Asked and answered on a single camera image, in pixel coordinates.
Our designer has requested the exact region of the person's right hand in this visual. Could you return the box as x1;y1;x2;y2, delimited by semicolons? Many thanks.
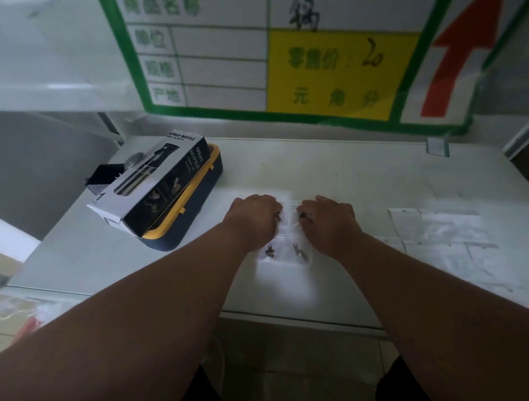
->
297;195;366;262

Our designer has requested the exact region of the person's left hand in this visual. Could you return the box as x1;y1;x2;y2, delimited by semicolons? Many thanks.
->
222;194;284;253

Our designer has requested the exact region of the clear plastic zip bag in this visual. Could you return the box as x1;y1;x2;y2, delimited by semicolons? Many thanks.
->
257;191;315;268

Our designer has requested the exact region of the person's right forearm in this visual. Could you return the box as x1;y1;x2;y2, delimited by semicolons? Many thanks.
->
337;232;529;401

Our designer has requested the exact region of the person's left forearm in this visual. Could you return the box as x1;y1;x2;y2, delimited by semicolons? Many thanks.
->
0;223;251;401

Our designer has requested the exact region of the yellow and navy storage case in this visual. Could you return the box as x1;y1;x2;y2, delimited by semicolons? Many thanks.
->
140;143;224;252

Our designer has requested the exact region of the black and white product box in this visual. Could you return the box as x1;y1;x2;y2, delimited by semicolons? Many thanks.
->
87;131;210;239

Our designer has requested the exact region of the pile of clear plastic bags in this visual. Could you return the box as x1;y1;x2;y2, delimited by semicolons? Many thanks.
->
374;207;529;308

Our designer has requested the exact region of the clear sign holder clip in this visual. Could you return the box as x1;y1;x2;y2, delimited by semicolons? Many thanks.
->
427;136;451;158

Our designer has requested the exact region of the green bordered price sign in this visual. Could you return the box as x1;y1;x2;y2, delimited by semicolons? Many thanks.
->
98;0;453;129

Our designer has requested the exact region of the small black box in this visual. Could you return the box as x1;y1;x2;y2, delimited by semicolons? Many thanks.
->
85;164;125;196

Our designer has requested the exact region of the red arrow sign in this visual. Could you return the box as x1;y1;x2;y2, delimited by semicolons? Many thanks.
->
400;0;529;137

